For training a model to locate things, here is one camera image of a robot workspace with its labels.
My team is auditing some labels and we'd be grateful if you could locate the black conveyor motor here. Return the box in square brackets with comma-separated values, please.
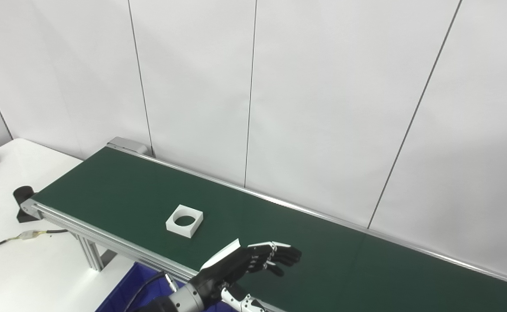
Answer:
[13, 185, 37, 224]

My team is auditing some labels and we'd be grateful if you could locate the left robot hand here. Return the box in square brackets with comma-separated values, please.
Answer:
[188, 238, 302, 312]

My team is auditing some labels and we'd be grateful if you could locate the blue plastic bin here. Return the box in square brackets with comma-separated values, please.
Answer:
[95, 262, 236, 312]

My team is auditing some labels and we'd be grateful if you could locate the aluminium conveyor leg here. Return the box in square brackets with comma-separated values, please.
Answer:
[77, 234, 105, 272]

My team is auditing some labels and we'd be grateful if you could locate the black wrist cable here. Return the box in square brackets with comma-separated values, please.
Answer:
[123, 272, 178, 312]

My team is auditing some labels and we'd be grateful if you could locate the green conveyor belt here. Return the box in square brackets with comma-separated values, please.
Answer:
[19, 136, 507, 312]

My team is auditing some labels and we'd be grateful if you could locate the black cable with yellow connector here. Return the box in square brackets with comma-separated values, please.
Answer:
[0, 229, 68, 256]

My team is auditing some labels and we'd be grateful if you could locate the white square part with hole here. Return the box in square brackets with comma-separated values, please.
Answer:
[165, 204, 204, 238]

